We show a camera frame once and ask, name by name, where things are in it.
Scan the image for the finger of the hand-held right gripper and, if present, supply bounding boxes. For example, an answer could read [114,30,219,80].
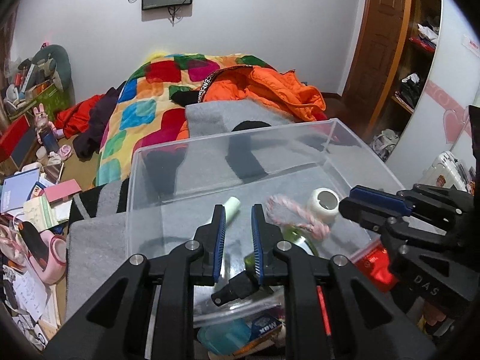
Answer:
[338,198,404,241]
[348,185,417,216]

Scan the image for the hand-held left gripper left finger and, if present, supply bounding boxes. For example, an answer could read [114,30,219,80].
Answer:
[45,205,227,360]

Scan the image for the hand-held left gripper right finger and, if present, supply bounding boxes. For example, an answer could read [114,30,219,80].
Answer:
[252,204,437,360]

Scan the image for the pale green tube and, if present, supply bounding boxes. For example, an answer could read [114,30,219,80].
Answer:
[193,196,241,241]

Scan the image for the red pouch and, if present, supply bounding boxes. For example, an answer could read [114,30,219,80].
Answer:
[350,238,400,293]

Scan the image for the white tape roll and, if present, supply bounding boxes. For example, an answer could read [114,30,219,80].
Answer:
[307,187,341,223]

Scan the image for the small blue cardboard box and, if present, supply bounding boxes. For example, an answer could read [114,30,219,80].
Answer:
[249,313,284,340]

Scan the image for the clear plastic storage box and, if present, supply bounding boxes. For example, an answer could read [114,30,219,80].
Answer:
[125,118,407,360]

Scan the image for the green bottle with black pump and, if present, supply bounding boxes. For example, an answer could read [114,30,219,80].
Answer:
[212,229,319,306]

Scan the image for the white shoes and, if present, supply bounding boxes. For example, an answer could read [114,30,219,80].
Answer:
[369,129,400,160]

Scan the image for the clear plastic bag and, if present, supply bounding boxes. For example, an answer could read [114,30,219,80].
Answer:
[193,296,286,327]

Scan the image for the white printed bag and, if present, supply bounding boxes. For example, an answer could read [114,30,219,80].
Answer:
[427,151,469,192]

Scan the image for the teal plastic case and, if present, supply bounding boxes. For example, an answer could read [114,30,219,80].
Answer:
[197,319,252,357]

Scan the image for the black bag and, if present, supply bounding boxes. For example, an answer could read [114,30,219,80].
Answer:
[397,73,422,107]

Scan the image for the white wardrobe door pink hearts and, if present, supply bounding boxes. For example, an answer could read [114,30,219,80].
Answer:
[384,0,480,192]

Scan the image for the wooden shelf unit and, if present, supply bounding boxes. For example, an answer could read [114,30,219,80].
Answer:
[369,0,443,147]

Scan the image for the orange puffer jacket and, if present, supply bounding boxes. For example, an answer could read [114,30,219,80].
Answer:
[176,64,327,141]

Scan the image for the colourful patchwork blanket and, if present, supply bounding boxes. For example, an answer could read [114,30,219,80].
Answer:
[95,53,280,188]

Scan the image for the red folded cloth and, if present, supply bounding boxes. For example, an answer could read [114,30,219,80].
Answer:
[409,37,437,51]

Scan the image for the pink notebook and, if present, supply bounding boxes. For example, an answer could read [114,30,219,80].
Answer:
[43,179,82,203]

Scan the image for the brown wooden door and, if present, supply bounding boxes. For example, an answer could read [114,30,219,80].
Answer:
[343,0,407,136]

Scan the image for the dark purple cloth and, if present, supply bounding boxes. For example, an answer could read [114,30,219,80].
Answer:
[73,87,124,158]

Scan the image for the white folded cloth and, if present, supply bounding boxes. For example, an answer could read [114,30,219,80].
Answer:
[418,17,441,42]

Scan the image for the pale green notebook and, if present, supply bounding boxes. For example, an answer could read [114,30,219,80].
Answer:
[23,195,74,233]

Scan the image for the black orange device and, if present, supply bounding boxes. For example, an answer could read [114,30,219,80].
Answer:
[19,221,49,267]

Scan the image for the white papers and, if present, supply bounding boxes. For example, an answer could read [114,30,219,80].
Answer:
[0,266,57,327]

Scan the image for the pale blue book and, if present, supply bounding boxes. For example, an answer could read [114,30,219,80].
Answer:
[0,169,42,214]

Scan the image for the pink rabbit figure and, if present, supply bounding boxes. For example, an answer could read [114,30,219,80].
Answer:
[33,106,61,152]

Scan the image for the green cardboard box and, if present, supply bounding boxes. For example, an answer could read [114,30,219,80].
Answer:
[7,82,64,121]

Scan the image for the red box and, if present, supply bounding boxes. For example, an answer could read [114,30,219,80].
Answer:
[0,114,38,166]

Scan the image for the grey green neck pillow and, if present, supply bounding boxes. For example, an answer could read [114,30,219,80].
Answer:
[32,44,74,100]

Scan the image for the pink white braided rope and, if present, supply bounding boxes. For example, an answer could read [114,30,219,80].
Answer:
[264,194,332,240]

